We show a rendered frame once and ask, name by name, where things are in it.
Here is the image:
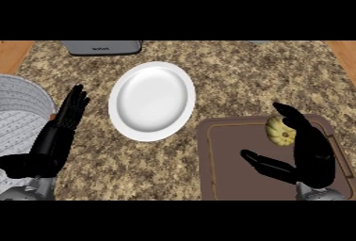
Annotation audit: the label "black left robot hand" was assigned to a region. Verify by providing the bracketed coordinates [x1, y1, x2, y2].
[0, 83, 92, 180]

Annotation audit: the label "grey speckled round object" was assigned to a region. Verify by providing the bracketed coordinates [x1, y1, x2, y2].
[0, 73, 60, 192]

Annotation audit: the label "white oval plate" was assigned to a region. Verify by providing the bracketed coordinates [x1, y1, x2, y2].
[107, 60, 199, 142]

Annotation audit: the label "pale yellow squash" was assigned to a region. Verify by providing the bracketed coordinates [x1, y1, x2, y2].
[265, 115, 298, 147]

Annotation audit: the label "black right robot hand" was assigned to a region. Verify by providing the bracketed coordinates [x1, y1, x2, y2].
[240, 102, 337, 190]

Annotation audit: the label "brown rectangular tray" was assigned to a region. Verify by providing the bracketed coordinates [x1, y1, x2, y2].
[196, 113, 356, 201]

